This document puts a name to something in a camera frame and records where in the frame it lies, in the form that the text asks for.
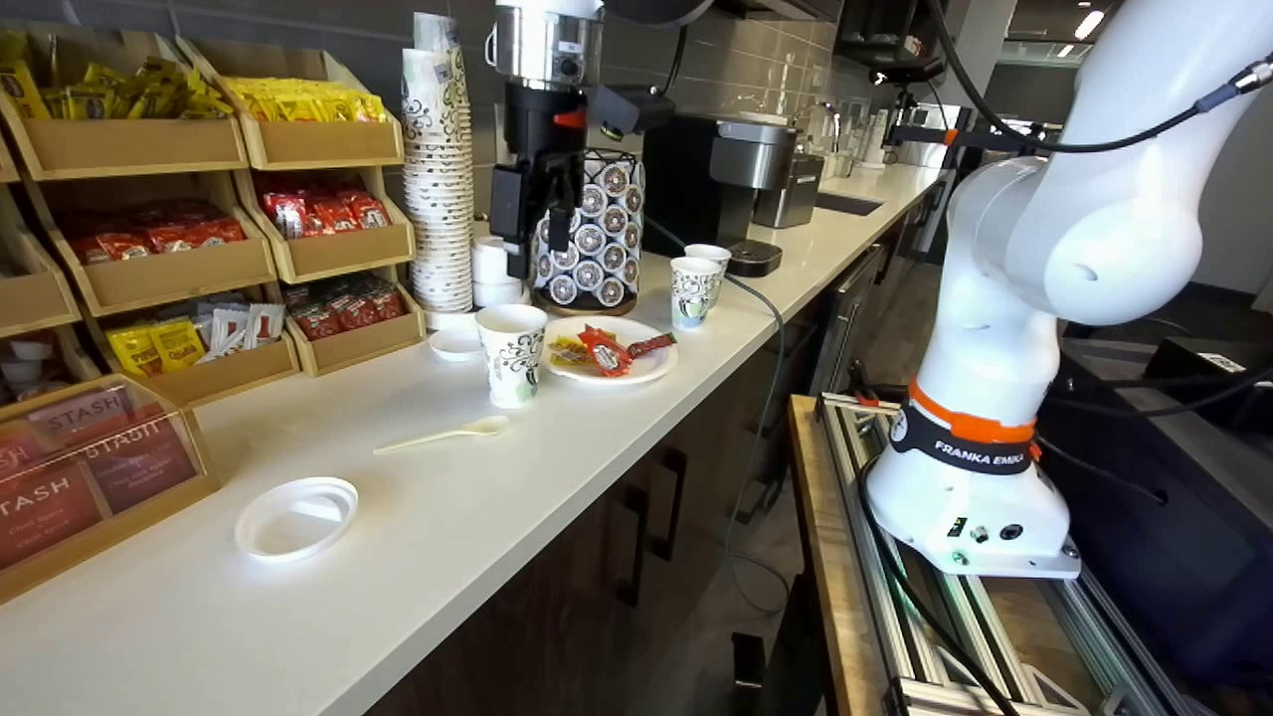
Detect stack of white cup lids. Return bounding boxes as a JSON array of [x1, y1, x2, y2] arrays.
[[469, 233, 532, 313]]

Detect red sauce packets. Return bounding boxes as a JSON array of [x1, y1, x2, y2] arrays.
[[571, 323, 682, 382]]

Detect tall stack of paper cups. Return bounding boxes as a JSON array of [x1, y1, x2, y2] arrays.
[[398, 6, 482, 319]]

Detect green yellow tea packets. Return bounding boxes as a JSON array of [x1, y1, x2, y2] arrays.
[[0, 53, 234, 126]]

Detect long dark power cable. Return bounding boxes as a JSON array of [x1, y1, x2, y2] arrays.
[[641, 213, 794, 527]]

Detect pale plastic stirrer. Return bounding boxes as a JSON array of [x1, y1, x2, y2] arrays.
[[372, 412, 515, 460]]

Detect yellow and white packets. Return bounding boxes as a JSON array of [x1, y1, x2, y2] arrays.
[[105, 299, 292, 382]]

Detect yellow sauce packet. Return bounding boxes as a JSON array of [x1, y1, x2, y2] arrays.
[[544, 330, 595, 378]]

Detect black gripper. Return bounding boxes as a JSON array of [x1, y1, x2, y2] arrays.
[[487, 85, 595, 257]]

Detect red Stash tea box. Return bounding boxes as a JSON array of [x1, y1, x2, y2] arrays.
[[0, 368, 225, 608]]

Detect coffee pod carousel holder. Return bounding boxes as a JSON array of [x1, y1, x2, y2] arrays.
[[524, 139, 650, 319]]

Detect bright yellow sugar packets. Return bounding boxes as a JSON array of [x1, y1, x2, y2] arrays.
[[218, 70, 390, 126]]

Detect patterned paper coffee cup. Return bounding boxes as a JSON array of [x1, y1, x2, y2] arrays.
[[474, 301, 554, 412], [666, 254, 729, 337], [682, 238, 736, 291]]

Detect black counter mat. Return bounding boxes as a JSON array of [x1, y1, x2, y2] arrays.
[[811, 189, 889, 219]]

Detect wooden condiment organizer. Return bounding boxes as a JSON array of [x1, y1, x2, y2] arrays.
[[0, 28, 433, 412], [0, 130, 105, 409]]

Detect wooden robot table with rails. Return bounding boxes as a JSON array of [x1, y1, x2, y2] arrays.
[[787, 390, 1206, 716]]

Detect cabinet drawer handle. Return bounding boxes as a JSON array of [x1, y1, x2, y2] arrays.
[[616, 482, 652, 608], [652, 447, 694, 562]]

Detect large white plastic lid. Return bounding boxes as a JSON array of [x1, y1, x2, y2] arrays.
[[231, 474, 364, 565]]

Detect Keurig coffee maker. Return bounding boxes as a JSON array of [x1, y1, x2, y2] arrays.
[[641, 108, 827, 280]]

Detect white paper plate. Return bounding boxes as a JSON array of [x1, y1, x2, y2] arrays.
[[543, 313, 682, 394]]

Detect dark counter cabinet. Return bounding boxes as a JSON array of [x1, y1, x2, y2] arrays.
[[372, 196, 947, 716]]

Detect clear glassware group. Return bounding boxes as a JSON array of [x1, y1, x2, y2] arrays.
[[817, 95, 947, 176]]

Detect black equipment cover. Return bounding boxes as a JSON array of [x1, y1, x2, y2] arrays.
[[1045, 313, 1273, 693]]

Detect black camera stand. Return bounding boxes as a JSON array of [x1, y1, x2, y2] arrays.
[[912, 102, 987, 270]]

